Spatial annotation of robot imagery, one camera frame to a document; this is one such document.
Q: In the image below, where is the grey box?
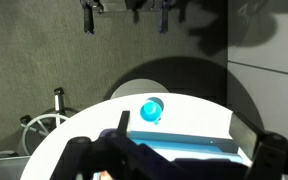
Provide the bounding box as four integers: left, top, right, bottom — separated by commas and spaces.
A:
0, 155, 30, 180

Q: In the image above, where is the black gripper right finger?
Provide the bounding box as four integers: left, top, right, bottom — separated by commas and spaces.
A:
229, 112, 288, 180

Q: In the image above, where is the light blue toy sink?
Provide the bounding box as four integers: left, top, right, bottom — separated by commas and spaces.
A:
98, 128, 253, 180

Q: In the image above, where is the blue mug with handle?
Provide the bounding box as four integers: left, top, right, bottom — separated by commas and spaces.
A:
139, 96, 165, 125

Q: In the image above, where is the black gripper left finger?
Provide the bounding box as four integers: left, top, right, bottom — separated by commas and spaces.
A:
50, 110, 132, 180

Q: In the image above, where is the orange plastic plate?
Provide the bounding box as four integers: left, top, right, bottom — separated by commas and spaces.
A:
97, 171, 114, 180

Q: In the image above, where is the white ring stand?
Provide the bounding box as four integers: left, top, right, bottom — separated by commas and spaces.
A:
19, 87, 80, 156

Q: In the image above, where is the white table pedestal base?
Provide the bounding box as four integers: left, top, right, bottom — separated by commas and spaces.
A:
110, 78, 170, 100

